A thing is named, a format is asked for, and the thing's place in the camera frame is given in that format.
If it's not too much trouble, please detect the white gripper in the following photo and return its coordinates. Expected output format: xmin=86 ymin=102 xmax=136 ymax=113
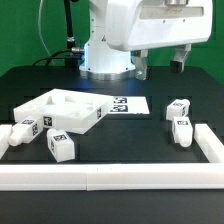
xmin=105 ymin=0 xmax=213 ymax=80

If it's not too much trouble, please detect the white square table top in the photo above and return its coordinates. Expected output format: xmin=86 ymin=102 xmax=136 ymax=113
xmin=13 ymin=89 xmax=113 ymax=134

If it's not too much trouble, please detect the white marker tag sheet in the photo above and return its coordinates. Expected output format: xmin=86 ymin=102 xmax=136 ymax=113
xmin=110 ymin=96 xmax=150 ymax=114

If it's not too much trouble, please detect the white cable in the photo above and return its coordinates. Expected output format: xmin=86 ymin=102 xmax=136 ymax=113
xmin=37 ymin=0 xmax=54 ymax=58

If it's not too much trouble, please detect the black cable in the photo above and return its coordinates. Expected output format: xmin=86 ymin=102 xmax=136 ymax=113
xmin=31 ymin=0 xmax=84 ymax=67

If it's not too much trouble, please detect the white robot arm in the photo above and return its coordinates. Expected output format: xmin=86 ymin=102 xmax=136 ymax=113
xmin=80 ymin=0 xmax=213 ymax=81

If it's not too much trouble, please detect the white U-shaped fence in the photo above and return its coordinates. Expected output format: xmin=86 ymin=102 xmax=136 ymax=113
xmin=0 ymin=124 xmax=224 ymax=191

